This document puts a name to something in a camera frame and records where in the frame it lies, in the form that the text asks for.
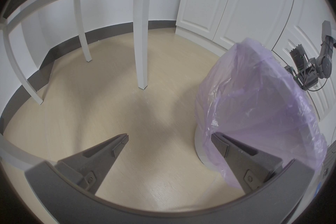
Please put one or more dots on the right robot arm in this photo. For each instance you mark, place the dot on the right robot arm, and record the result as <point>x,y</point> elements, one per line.
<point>321,62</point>

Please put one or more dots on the purple plastic bag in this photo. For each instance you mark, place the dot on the purple plastic bag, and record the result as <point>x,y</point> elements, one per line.
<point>262,112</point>

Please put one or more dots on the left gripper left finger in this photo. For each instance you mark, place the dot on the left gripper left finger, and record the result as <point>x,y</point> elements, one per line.
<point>89,162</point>

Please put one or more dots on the white chair dark grey seat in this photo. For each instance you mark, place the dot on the white chair dark grey seat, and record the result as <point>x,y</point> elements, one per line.
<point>140,34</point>

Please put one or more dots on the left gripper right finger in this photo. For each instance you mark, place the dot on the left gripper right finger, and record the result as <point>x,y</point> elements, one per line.
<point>252,167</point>

